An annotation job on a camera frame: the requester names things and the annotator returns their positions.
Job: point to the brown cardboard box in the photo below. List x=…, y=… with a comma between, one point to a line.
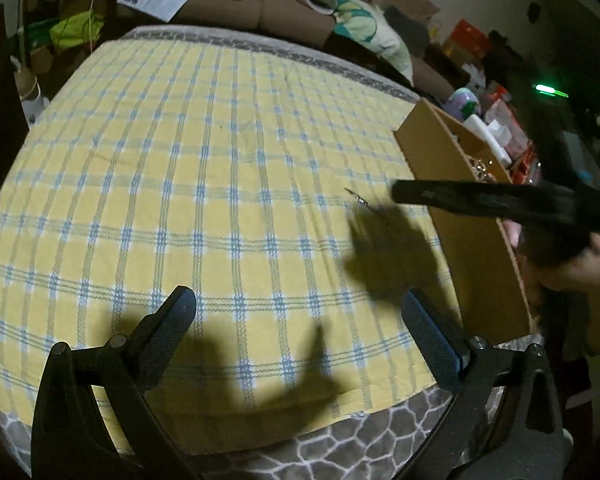
x=483, y=266

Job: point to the white tissue box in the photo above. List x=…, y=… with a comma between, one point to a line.
x=497, y=136

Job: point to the brown sofa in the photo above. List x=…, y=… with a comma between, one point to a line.
x=293, y=21

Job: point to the green white patterned pillow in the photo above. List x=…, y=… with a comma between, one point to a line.
x=365, y=24

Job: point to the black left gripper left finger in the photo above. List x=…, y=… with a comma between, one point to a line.
x=141, y=358

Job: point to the red gift box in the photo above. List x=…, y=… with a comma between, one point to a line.
x=466, y=43

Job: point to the black cushion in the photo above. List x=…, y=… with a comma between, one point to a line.
x=414, y=35

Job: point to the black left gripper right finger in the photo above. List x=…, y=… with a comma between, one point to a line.
x=448, y=351

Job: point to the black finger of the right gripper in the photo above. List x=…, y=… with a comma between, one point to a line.
x=488, y=200

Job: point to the person's hand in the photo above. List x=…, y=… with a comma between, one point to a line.
x=581, y=274

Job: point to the purple round container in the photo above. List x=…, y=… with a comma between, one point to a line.
x=461, y=104

